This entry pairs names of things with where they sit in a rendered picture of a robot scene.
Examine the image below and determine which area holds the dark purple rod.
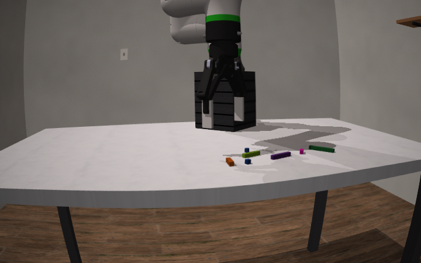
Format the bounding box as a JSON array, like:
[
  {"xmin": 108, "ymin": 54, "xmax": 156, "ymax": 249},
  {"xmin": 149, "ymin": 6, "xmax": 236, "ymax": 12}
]
[{"xmin": 271, "ymin": 151, "xmax": 291, "ymax": 160}]

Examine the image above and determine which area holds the lime green rod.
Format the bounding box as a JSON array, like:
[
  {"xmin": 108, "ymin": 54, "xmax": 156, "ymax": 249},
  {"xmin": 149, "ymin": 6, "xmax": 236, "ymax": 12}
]
[{"xmin": 242, "ymin": 150, "xmax": 260, "ymax": 158}]

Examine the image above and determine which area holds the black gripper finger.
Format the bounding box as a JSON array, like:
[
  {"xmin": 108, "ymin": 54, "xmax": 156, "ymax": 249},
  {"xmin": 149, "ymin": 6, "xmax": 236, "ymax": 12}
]
[
  {"xmin": 226, "ymin": 62, "xmax": 247, "ymax": 121},
  {"xmin": 196, "ymin": 60, "xmax": 229, "ymax": 129}
]

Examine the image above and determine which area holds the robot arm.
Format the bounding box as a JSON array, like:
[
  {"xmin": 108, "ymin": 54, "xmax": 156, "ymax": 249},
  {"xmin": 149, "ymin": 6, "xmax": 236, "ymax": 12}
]
[{"xmin": 161, "ymin": 0, "xmax": 245, "ymax": 71}]

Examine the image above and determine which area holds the dark green rod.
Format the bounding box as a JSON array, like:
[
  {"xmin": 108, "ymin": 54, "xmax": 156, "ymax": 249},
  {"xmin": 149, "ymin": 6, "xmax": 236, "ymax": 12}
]
[{"xmin": 309, "ymin": 146, "xmax": 334, "ymax": 153}]

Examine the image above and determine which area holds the orange rod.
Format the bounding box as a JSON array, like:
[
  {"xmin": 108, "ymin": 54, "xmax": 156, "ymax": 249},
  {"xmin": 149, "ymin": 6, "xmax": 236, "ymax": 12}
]
[{"xmin": 226, "ymin": 157, "xmax": 234, "ymax": 167}]

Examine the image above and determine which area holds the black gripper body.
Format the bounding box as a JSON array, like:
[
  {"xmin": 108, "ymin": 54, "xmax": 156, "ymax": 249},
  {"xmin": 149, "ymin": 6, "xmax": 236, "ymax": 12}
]
[{"xmin": 209, "ymin": 43, "xmax": 238, "ymax": 78}]

